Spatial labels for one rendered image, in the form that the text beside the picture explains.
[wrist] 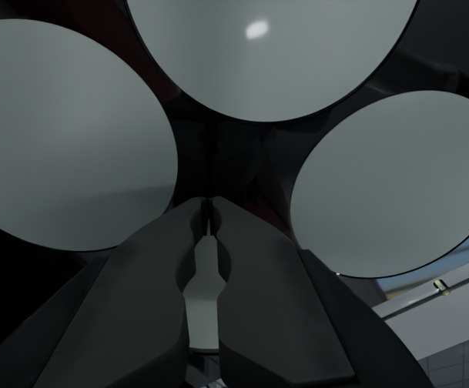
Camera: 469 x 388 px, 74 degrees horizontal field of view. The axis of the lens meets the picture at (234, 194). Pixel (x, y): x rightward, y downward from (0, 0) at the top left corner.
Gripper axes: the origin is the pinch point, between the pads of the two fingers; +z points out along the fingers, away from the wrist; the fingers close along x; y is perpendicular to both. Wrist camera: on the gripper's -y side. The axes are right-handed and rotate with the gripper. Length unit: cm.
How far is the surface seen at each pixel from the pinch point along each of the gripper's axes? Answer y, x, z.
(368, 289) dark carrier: 6.9, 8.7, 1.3
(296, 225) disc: 2.2, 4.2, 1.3
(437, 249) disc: 4.1, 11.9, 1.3
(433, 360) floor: 165, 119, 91
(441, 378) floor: 184, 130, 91
